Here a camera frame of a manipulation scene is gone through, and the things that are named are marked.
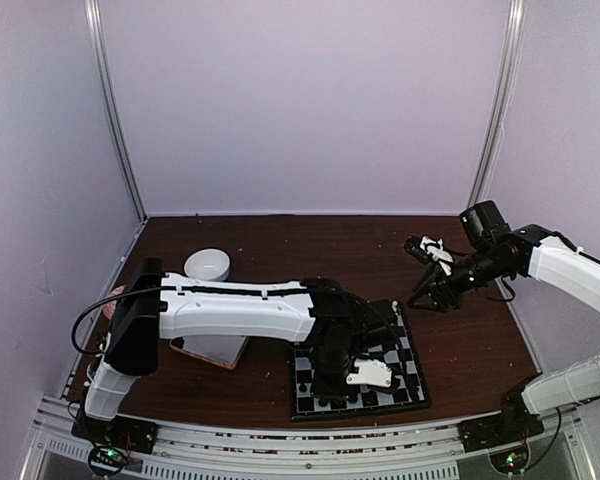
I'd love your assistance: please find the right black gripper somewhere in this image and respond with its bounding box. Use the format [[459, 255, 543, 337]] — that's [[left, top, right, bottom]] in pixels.
[[407, 244, 510, 313]]

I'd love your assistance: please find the black grey chessboard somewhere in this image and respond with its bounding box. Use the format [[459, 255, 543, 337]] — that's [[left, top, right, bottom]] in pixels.
[[289, 300, 431, 422]]

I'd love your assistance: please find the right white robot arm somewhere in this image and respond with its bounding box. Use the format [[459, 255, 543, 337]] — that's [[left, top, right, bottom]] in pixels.
[[404, 200, 600, 442]]

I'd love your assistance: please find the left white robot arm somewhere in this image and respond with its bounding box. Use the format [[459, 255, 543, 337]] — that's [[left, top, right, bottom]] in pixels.
[[83, 258, 397, 444]]

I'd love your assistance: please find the wooden rimmed black tray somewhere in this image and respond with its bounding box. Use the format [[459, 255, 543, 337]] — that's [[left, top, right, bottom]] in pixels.
[[169, 335, 248, 371]]

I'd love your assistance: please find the white ceramic bowl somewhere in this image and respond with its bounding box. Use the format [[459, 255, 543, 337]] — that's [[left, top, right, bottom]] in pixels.
[[183, 248, 231, 282]]

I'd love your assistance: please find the red patterned bowl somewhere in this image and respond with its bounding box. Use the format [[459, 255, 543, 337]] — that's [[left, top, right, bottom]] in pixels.
[[102, 285, 126, 320]]

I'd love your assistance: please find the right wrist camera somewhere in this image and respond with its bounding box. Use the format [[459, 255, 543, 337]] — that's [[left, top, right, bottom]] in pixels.
[[403, 236, 454, 276]]

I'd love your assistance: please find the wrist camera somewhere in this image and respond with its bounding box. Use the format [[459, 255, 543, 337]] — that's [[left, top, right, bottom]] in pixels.
[[346, 359, 393, 388], [403, 236, 454, 276]]

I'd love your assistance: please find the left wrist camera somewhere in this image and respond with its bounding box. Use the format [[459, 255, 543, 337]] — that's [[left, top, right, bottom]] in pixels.
[[346, 359, 393, 388]]

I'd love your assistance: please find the right aluminium frame post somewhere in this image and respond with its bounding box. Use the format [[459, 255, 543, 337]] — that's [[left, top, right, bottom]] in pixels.
[[467, 0, 526, 207]]

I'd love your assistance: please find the aluminium frame post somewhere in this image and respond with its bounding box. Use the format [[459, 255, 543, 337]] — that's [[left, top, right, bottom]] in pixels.
[[467, 0, 526, 207], [84, 0, 148, 223]]

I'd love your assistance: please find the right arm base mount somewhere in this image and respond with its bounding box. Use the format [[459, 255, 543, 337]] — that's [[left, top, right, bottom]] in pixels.
[[457, 413, 544, 477]]

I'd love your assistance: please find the aluminium front rail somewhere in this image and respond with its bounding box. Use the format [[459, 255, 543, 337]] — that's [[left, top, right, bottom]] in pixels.
[[15, 396, 600, 479]]

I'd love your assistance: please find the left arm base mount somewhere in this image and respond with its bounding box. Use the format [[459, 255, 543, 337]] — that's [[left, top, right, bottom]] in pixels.
[[71, 415, 158, 477]]

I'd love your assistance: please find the left aluminium frame post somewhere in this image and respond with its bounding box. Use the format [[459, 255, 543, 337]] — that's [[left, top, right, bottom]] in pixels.
[[84, 0, 148, 223]]

